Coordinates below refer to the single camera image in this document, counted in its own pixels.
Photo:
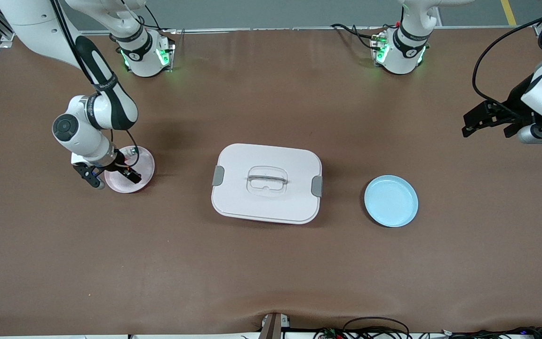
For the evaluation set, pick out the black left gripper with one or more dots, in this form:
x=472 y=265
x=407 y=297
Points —
x=514 y=104

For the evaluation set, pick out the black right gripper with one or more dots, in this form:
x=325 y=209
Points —
x=121 y=166

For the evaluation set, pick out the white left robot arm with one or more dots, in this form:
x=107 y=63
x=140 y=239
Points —
x=405 y=56

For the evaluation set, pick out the white lidded storage box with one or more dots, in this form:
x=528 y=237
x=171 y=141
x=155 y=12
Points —
x=238 y=197

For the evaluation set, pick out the pink round plate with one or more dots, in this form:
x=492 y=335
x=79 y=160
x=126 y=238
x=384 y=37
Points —
x=146 y=162

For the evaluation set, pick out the light blue round plate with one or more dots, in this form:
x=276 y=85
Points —
x=391 y=201

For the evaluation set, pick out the silver table edge strip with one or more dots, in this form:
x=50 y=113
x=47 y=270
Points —
x=275 y=29

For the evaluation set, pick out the brown post with bracket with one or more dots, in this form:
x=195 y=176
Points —
x=273 y=327

